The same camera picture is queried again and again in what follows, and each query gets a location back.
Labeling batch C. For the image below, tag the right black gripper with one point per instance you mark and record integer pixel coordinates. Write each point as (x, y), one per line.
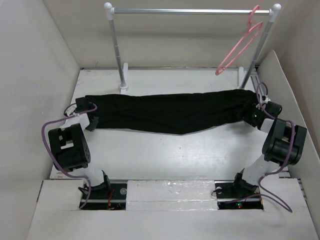
(247, 118)

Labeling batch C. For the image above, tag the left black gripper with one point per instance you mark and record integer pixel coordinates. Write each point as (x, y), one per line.
(92, 127)

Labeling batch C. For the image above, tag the black trousers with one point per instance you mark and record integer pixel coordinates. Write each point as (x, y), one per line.
(177, 114)

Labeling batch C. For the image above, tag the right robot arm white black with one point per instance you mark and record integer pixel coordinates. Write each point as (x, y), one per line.
(283, 145)

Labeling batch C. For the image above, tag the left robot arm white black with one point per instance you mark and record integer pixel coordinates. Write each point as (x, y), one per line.
(69, 149)

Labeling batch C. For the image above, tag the pink plastic hanger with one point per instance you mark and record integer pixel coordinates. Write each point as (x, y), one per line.
(244, 42)

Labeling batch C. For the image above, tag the white metal clothes rack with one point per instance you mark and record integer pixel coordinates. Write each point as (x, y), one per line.
(192, 33)

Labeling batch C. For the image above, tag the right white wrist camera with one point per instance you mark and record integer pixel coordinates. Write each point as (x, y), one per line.
(263, 100)

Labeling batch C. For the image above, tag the aluminium rail right side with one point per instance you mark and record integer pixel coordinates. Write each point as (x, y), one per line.
(254, 79)

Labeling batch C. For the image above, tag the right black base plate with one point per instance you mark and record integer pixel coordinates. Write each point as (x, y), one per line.
(230, 198)

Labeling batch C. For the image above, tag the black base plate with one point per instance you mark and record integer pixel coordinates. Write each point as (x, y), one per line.
(109, 198)
(230, 198)

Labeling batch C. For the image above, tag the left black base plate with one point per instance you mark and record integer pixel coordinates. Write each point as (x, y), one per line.
(109, 198)

